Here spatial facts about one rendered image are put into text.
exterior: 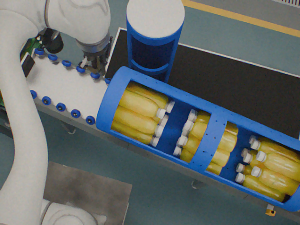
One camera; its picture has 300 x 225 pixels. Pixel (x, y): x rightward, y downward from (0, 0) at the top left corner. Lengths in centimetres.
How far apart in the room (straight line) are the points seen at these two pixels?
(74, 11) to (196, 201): 197
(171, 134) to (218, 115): 30
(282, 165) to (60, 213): 84
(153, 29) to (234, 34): 137
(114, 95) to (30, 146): 66
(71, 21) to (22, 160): 30
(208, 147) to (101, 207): 51
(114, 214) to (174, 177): 110
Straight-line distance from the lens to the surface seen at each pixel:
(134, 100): 132
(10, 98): 72
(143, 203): 245
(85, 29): 76
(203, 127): 132
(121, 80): 131
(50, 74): 169
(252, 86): 259
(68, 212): 120
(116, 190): 144
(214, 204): 252
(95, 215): 142
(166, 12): 167
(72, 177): 147
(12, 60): 76
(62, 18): 76
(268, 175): 141
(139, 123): 134
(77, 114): 155
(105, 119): 131
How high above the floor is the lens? 245
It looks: 75 degrees down
